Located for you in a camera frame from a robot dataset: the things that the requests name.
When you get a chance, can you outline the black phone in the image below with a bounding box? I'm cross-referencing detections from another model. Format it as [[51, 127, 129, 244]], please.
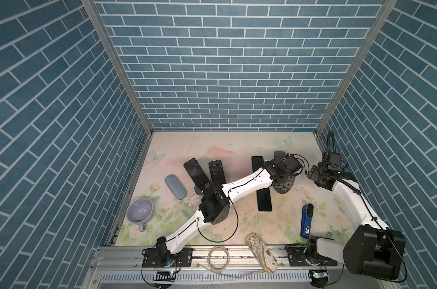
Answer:
[[208, 160, 226, 184], [251, 156, 265, 172]]

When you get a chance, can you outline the teal-edged phone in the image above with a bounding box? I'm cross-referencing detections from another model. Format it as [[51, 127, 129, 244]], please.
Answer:
[[257, 188, 272, 212]]

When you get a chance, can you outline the wood-base grey phone stand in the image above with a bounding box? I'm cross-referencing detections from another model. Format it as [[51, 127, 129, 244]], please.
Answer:
[[273, 151, 287, 163]]

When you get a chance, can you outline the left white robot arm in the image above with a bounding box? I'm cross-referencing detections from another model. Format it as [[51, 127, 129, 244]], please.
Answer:
[[155, 154, 304, 266]]

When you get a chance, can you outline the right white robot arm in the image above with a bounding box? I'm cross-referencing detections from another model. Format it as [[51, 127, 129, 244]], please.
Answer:
[[306, 165, 406, 282]]

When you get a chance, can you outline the blue black remote device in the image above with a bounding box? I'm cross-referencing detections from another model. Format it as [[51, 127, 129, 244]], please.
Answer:
[[300, 204, 314, 239]]

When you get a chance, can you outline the patterned cloth pouch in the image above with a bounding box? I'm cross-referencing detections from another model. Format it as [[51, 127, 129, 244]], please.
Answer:
[[246, 232, 279, 273]]

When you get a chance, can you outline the blue glasses case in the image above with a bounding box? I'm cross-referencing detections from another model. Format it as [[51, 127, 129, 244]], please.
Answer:
[[165, 175, 188, 200]]

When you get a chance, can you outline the lavender ceramic cup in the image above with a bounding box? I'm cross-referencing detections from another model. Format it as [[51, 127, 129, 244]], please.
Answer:
[[126, 197, 154, 232]]

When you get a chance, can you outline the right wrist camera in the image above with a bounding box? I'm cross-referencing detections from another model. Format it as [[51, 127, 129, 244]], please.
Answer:
[[321, 129, 349, 172]]

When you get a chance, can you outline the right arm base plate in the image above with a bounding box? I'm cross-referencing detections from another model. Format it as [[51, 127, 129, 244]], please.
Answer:
[[285, 245, 338, 267]]

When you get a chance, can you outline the coiled white cable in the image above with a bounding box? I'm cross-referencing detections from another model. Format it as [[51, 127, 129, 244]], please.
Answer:
[[206, 246, 231, 274]]

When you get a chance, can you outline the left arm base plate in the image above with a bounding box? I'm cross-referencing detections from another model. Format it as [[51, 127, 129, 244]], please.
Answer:
[[141, 248, 193, 268]]

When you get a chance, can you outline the aluminium front rail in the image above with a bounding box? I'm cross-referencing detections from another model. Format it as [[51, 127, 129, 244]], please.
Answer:
[[80, 244, 400, 289]]

